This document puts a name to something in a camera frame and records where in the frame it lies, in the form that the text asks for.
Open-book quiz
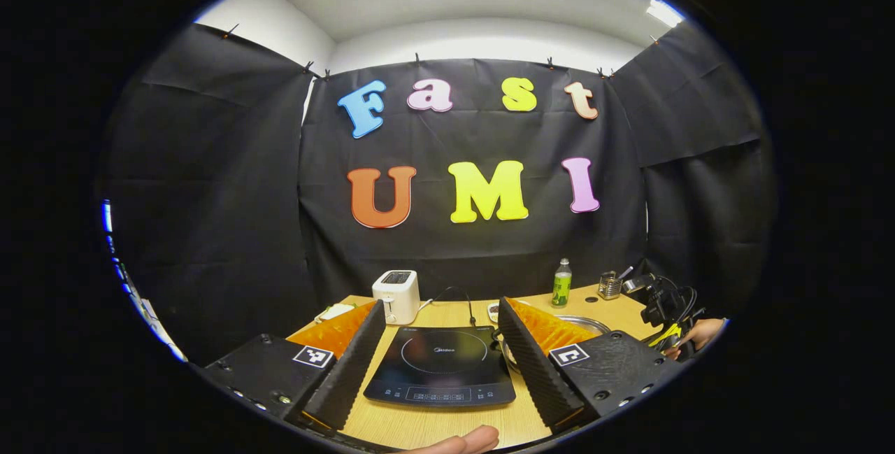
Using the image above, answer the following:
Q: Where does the pale sandwich tray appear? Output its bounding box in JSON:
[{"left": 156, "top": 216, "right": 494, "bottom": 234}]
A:
[{"left": 315, "top": 303, "right": 357, "bottom": 323}]

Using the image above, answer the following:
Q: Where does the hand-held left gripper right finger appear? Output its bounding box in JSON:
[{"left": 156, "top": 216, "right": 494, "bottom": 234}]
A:
[{"left": 496, "top": 296, "right": 685, "bottom": 432}]

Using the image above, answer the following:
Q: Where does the small ceiling light panel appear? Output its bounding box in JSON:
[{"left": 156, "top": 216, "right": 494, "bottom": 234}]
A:
[{"left": 645, "top": 0, "right": 685, "bottom": 28}]

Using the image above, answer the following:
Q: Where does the steel pot black handle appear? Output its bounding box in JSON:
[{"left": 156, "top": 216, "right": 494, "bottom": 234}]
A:
[{"left": 492, "top": 314, "right": 613, "bottom": 374}]

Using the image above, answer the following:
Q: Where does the black induction cooktop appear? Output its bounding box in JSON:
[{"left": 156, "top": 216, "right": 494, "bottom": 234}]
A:
[{"left": 363, "top": 326, "right": 517, "bottom": 409}]

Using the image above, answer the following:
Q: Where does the clear bottle green label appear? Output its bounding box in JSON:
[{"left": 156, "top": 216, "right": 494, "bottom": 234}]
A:
[{"left": 552, "top": 258, "right": 573, "bottom": 308}]

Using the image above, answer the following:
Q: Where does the black power cable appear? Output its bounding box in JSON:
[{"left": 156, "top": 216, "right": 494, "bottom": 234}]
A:
[{"left": 420, "top": 286, "right": 478, "bottom": 329}]

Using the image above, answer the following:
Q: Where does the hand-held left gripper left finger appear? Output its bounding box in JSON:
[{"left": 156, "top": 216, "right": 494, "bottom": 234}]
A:
[{"left": 201, "top": 299, "right": 387, "bottom": 432}]

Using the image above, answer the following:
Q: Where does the white toaster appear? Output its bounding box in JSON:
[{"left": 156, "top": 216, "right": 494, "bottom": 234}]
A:
[{"left": 372, "top": 270, "right": 421, "bottom": 325}]

